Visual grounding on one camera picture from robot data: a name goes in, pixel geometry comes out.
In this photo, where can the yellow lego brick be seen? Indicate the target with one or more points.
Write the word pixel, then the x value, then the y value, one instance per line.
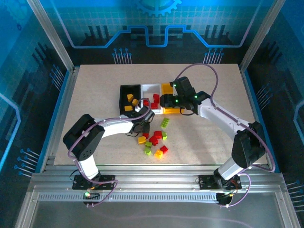
pixel 128 108
pixel 141 139
pixel 129 97
pixel 135 102
pixel 158 154

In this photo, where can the green lego plate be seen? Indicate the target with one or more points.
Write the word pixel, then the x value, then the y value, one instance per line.
pixel 165 123

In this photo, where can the green lego brick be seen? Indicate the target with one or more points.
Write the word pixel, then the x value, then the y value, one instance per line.
pixel 147 151
pixel 148 144
pixel 164 135

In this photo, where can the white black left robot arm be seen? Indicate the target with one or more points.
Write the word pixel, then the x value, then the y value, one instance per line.
pixel 114 127

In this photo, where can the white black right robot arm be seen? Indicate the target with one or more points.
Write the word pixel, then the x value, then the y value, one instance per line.
pixel 223 118

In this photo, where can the yellow plastic bin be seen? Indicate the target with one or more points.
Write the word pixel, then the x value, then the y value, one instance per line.
pixel 166 89

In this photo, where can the white plastic bin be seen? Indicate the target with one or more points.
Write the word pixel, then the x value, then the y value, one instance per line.
pixel 149 89

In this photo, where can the black plastic bin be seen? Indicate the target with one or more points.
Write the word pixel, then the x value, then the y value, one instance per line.
pixel 124 93

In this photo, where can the controller board with light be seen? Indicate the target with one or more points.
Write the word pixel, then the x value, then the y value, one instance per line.
pixel 91 196
pixel 224 199

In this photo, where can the aluminium frame rail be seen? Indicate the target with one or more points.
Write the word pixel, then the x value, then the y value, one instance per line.
pixel 154 178

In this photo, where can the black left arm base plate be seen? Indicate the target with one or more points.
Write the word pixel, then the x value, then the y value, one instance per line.
pixel 107 179

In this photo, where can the aluminium side rail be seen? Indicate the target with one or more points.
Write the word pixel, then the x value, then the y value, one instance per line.
pixel 60 118
pixel 251 95

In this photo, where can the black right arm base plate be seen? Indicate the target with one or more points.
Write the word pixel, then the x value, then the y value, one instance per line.
pixel 204 181

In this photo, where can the aluminium frame post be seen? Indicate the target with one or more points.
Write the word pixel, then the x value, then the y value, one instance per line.
pixel 261 35
pixel 54 35

